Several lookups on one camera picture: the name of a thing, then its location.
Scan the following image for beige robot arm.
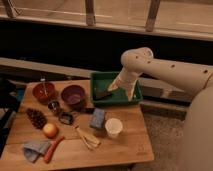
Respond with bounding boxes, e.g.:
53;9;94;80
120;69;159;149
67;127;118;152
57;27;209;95
108;47;213;171

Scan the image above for orange carrot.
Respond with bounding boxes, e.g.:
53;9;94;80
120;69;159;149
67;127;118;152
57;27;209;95
43;136;65;163

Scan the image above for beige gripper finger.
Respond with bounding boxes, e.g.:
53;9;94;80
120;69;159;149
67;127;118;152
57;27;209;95
108;82;118;91
125;88;134;101

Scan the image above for apple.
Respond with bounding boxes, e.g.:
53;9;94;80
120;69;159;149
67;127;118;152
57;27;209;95
43;123;58;138

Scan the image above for white paper cup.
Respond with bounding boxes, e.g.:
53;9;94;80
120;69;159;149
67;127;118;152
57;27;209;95
105;118;123;138

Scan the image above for blue-grey cloth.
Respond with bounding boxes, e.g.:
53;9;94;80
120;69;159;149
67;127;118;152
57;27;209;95
23;141;51;163

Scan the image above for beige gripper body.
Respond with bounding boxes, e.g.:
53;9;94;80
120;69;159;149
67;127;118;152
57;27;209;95
115;68;139;90

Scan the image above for blue sponge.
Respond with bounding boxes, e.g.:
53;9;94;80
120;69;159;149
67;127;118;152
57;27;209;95
89;108;105;129

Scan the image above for black measuring cup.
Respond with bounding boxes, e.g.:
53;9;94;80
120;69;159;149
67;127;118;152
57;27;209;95
59;112;79;125

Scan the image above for wooden tongs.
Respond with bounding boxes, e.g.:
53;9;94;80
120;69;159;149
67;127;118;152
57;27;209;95
75;126;101;150

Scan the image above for green plastic tray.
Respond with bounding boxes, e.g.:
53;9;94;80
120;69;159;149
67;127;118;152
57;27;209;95
90;71;143;106

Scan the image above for purple bowl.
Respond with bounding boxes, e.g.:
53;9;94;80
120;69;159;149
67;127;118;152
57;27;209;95
61;85;86;107

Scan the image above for metal spoon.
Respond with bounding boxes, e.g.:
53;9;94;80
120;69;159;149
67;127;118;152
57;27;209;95
40;76;47;96

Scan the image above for dark brown block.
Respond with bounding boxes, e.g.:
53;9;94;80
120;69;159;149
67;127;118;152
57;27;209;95
94;89;111;99

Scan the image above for pine cone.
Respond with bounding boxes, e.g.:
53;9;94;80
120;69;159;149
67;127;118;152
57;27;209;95
26;108;47;129

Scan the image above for red-brown bowl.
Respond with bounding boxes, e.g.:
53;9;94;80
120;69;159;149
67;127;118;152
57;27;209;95
33;82;56;104

